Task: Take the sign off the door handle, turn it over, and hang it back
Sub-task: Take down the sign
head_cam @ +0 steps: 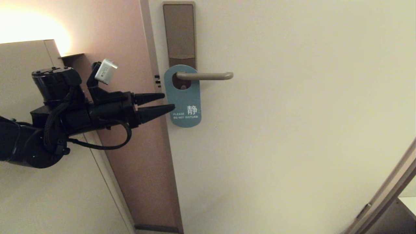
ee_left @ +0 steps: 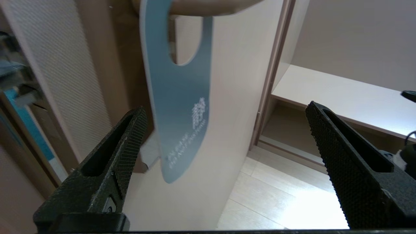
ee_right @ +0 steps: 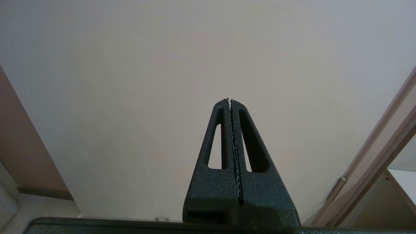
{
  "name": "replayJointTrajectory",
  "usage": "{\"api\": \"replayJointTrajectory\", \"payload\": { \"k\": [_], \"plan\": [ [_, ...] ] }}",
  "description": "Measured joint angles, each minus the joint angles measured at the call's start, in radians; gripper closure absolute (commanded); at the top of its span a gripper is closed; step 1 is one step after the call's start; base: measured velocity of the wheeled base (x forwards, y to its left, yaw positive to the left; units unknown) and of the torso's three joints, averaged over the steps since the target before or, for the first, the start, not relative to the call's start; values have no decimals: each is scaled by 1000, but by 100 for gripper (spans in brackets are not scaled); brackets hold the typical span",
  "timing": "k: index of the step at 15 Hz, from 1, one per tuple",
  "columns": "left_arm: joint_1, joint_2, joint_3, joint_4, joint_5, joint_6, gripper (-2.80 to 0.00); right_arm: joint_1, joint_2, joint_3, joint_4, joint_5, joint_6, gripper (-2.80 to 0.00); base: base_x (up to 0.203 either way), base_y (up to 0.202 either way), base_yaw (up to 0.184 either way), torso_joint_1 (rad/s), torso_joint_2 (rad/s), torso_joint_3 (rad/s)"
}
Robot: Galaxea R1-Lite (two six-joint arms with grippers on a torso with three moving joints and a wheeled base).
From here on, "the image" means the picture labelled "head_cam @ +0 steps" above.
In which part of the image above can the blue and white door hanger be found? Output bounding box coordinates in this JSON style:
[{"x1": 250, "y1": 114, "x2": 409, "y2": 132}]
[{"x1": 163, "y1": 64, "x2": 202, "y2": 128}]

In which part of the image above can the bronze door lock plate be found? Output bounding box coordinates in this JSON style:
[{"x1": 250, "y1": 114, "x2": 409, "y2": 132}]
[{"x1": 162, "y1": 1, "x2": 197, "y2": 90}]

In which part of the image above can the white door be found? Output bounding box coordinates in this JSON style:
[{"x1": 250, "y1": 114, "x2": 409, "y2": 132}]
[{"x1": 148, "y1": 0, "x2": 416, "y2": 234}]

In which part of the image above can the dark grey baseboard strip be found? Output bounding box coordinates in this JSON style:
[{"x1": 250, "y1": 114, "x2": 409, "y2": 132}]
[{"x1": 135, "y1": 224, "x2": 179, "y2": 233}]

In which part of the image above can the small metal trim hinge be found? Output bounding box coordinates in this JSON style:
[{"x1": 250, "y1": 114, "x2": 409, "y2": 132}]
[{"x1": 357, "y1": 204, "x2": 373, "y2": 220}]

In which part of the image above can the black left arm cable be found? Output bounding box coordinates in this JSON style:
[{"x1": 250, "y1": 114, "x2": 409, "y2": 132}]
[{"x1": 67, "y1": 119, "x2": 132, "y2": 150}]

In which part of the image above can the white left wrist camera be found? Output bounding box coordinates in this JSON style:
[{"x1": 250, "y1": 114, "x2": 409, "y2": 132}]
[{"x1": 95, "y1": 58, "x2": 118, "y2": 85}]

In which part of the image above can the bronze door handle lever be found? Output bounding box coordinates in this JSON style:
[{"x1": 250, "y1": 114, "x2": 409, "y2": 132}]
[{"x1": 176, "y1": 71, "x2": 234, "y2": 81}]

